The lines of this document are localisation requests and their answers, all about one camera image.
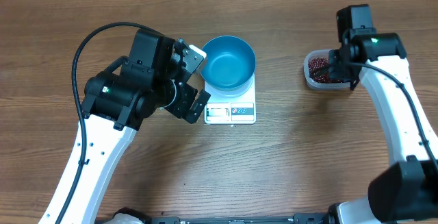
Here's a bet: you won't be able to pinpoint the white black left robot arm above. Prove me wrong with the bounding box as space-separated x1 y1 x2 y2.
40 29 210 223

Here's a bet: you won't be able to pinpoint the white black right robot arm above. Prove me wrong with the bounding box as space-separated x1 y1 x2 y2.
304 4 437 223

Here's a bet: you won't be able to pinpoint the white digital kitchen scale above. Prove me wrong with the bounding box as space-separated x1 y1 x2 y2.
204 75 257 125

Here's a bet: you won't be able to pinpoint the teal plastic bowl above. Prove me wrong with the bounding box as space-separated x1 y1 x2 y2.
201 36 257 91

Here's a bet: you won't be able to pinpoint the red adzuki beans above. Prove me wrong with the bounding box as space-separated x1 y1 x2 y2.
308 58 341 84

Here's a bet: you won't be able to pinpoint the clear plastic bean container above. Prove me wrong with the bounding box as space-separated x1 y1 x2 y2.
303 49 350 90

